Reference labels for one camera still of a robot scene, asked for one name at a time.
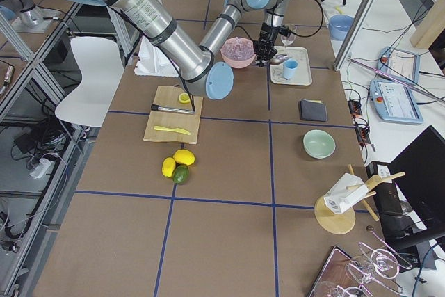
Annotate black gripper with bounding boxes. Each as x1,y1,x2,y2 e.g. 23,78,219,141
253,40,277,67
259,23,296,45

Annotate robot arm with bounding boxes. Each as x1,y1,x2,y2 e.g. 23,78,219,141
259,0,290,45
69,0,286,99

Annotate pile of clear ice cubes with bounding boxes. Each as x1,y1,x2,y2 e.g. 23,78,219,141
221,37,254,61

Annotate light blue plastic cup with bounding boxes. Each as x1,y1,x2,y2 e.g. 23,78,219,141
282,59,298,80

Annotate clear wine glass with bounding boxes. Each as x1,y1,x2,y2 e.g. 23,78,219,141
280,24,297,54

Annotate pink bowl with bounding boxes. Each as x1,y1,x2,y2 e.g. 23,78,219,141
220,37,256,69

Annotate white bear tray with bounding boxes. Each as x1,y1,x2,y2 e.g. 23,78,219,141
270,46,312,86

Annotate grey folded cloth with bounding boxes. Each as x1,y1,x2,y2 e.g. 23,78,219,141
298,99,328,122

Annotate blue bowl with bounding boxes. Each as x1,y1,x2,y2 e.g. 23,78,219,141
328,15,354,41

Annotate lemon half slice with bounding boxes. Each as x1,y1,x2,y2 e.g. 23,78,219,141
178,93,191,104

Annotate green ceramic bowl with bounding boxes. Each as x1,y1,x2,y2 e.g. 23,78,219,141
302,129,336,159

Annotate wooden cutting board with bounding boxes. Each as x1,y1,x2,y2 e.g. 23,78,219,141
143,86,203,144

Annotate yellow plastic knife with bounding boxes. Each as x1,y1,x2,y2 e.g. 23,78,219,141
153,125,191,136

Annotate yellow lemon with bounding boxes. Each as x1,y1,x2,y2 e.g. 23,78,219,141
161,157,177,178
172,149,195,166

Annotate green lime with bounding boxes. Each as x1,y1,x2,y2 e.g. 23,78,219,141
172,165,189,184

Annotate near teach pendant tablet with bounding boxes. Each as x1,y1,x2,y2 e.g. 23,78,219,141
369,79,423,125

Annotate teach pendant tablet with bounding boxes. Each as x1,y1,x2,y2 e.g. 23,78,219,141
369,79,423,125
377,47,420,83

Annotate far teach pendant tablet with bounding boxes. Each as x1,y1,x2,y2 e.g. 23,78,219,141
377,47,420,83

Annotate white carton box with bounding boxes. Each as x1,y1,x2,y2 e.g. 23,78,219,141
323,173,368,214

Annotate white chair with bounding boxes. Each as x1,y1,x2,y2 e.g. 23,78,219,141
55,36,124,127

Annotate wooden mug tree stand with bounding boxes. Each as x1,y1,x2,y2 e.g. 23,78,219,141
314,164,405,234

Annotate black monitor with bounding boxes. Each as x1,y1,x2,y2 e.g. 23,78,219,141
375,126,444,250

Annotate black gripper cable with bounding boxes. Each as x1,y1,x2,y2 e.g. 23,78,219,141
236,0,325,42

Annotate aluminium frame post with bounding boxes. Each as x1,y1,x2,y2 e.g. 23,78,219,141
333,0,375,71

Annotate steel knife handle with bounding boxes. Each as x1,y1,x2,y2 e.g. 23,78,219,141
150,104,195,115

